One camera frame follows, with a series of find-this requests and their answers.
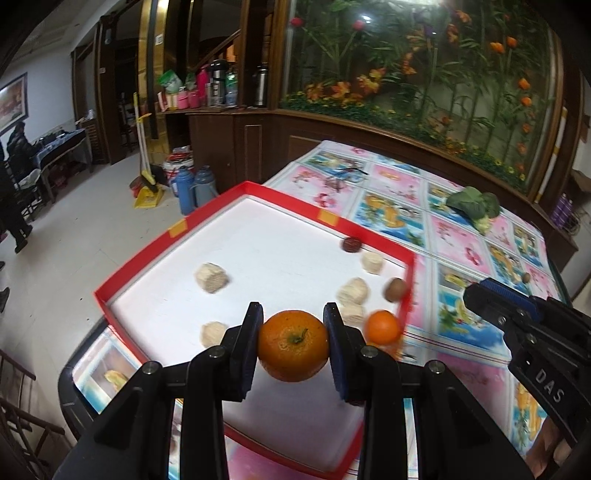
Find black pump thermos pot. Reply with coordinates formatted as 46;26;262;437
206;60;228;108

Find glass case with artificial flowers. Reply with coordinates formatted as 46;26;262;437
277;0;564;195

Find yellow dustpan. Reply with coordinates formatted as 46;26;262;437
134;185;165;209

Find red tray with white bottom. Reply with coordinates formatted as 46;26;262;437
95;181;416;480

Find yellow and white broom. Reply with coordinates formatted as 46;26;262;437
132;92;158;188

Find colourful printed tablecloth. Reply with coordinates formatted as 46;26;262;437
69;138;568;480

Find dark wooden cabinet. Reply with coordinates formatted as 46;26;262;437
185;108;578;259

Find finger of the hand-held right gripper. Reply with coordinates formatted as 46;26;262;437
478;278;548;319
463;285;525;335

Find silver thermos flask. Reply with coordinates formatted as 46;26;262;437
254;62;269;108

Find purple bottles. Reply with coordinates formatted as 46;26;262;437
551;194;575;227

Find dark wooden chair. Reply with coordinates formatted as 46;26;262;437
0;351;65;480

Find dark side table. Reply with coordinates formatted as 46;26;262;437
37;129;93;204

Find small orange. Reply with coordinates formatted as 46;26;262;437
365;310;402;346

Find person's right hand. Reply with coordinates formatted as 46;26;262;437
526;415;578;476

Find brown kiwi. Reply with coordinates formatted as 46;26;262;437
384;277;408;303

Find blue thermos flask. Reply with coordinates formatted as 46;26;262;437
174;166;197;217

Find grey thermos flask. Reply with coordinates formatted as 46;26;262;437
193;166;219;208

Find white rolled paper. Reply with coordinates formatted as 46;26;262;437
536;106;568;204

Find white bucket with red lid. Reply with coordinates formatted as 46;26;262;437
164;147;195;197

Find pink thermos bottle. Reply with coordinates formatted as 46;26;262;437
196;67;211;108

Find beige ridged bun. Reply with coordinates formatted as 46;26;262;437
339;302;365;328
337;278;371;305
361;251;386;275
194;262;229;294
200;322;228;347

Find framed wall picture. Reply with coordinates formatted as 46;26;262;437
0;73;28;134

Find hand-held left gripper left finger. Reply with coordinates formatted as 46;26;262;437
53;302;265;480

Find green leafy vegetable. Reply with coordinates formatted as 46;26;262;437
445;186;502;234

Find green plastic bag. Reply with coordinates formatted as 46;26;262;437
159;70;184;95

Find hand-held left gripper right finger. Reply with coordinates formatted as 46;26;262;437
323;302;536;480

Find large orange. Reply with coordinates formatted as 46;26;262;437
257;310;329;383

